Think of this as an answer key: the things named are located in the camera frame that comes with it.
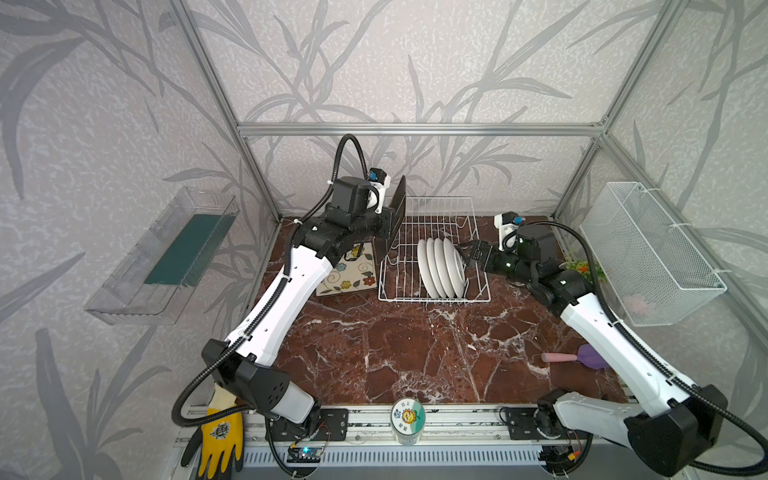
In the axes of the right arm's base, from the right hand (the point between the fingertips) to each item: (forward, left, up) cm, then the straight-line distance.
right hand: (470, 241), depth 75 cm
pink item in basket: (-13, -41, -8) cm, 44 cm away
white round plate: (-1, +6, -14) cm, 16 cm away
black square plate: (+8, +36, -28) cm, 46 cm away
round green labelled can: (-36, +16, -20) cm, 44 cm away
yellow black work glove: (-40, +60, -25) cm, 77 cm away
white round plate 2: (+5, +9, -11) cm, 15 cm away
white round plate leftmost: (+1, +11, -13) cm, 17 cm away
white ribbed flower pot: (+1, -35, -14) cm, 38 cm away
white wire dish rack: (+33, -2, -26) cm, 42 cm away
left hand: (+4, +18, +9) cm, 20 cm away
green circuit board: (-43, +42, -30) cm, 67 cm away
